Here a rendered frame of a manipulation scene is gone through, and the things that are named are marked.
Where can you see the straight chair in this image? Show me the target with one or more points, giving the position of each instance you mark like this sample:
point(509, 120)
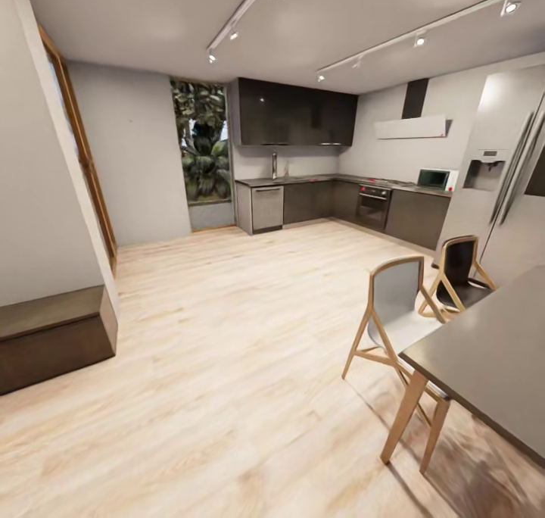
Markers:
point(452, 285)
point(393, 324)

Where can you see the range hood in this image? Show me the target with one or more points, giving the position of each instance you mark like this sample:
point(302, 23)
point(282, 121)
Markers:
point(411, 123)

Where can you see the oven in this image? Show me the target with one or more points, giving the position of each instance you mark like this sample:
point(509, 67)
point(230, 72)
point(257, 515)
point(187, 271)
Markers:
point(373, 204)

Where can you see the microwave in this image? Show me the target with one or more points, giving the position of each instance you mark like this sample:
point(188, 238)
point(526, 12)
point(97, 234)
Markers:
point(438, 179)

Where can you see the fridge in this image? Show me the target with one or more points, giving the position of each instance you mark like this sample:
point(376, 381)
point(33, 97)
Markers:
point(500, 191)

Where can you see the door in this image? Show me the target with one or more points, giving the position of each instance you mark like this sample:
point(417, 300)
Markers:
point(80, 141)

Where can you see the dishwasher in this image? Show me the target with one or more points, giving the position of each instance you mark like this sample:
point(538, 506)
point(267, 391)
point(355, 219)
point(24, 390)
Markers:
point(267, 208)

